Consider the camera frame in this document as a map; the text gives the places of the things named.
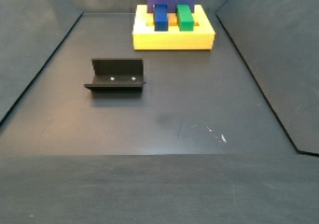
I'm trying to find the yellow board base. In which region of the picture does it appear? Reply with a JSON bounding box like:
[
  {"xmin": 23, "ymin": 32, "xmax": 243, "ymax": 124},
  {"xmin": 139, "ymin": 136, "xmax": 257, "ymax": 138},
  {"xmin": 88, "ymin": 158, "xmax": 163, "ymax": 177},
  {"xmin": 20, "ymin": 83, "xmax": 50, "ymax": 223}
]
[{"xmin": 132, "ymin": 5, "xmax": 217, "ymax": 50}]

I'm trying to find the green bar block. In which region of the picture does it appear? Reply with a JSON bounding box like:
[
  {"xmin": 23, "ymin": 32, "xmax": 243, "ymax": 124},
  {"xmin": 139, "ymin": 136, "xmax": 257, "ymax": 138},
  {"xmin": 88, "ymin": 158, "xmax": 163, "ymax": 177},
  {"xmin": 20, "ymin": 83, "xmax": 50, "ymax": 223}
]
[{"xmin": 178, "ymin": 5, "xmax": 195, "ymax": 32}]

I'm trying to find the blue bar block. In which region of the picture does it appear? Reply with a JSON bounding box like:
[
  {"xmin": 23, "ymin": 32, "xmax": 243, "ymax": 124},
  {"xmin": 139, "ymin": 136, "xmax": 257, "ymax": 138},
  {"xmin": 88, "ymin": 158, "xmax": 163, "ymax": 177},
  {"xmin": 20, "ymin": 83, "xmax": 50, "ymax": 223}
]
[{"xmin": 154, "ymin": 5, "xmax": 168, "ymax": 32}]

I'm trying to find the purple cross block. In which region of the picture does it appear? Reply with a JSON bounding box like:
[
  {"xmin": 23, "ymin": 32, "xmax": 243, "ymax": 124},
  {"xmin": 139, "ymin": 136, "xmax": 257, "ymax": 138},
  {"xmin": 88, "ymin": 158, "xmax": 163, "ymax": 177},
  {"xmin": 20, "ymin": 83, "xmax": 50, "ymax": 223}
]
[{"xmin": 147, "ymin": 0, "xmax": 197, "ymax": 13}]

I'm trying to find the black angle bracket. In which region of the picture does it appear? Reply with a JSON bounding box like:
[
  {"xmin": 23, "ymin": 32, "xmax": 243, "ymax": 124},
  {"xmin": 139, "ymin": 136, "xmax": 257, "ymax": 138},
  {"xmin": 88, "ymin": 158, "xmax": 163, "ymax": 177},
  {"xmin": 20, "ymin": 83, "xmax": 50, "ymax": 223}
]
[{"xmin": 84, "ymin": 58, "xmax": 144, "ymax": 91}]

